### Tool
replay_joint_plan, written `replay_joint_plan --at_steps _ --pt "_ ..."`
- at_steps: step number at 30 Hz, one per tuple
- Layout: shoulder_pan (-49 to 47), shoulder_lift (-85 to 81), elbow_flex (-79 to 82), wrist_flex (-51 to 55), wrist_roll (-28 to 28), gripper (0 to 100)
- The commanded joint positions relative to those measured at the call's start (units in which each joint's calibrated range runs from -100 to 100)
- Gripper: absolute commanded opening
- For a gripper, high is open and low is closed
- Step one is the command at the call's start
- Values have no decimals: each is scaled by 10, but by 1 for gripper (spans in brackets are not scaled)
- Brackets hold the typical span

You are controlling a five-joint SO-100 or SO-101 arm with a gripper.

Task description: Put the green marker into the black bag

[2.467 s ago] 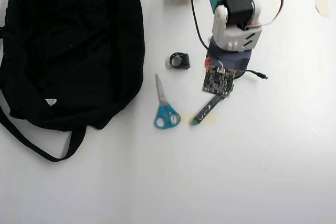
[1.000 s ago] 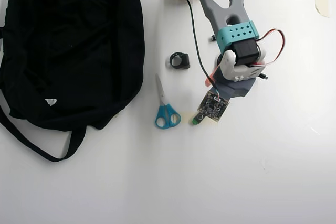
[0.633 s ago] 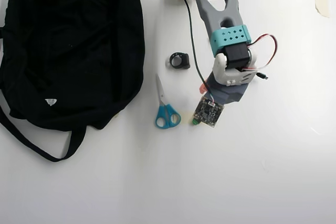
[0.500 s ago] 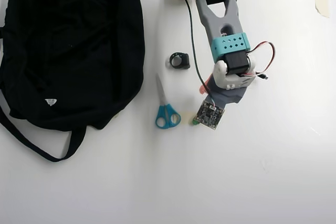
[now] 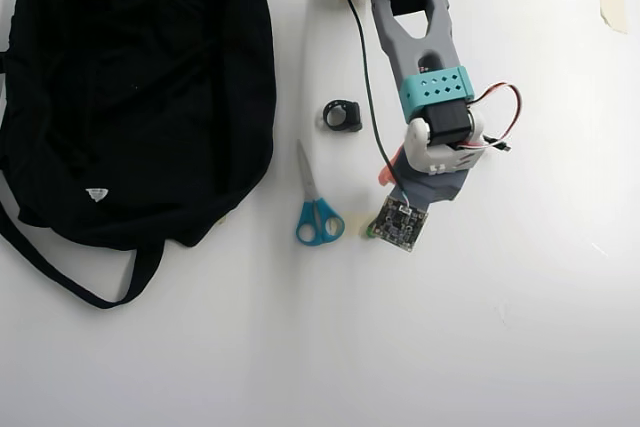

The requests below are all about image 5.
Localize dark navy gripper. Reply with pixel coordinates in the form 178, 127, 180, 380
377, 145, 474, 209

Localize blue handled scissors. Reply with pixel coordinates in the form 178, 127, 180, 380
293, 139, 346, 247

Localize thin black camera cable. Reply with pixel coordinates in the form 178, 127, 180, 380
335, 0, 417, 204

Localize red white black servo wire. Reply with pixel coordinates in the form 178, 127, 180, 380
468, 82, 524, 153

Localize black fabric bag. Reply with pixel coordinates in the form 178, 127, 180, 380
0, 0, 279, 311

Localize black ring shaped strap device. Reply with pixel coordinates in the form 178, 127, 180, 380
321, 99, 364, 133

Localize bare camera circuit board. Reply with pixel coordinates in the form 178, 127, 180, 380
372, 194, 430, 254

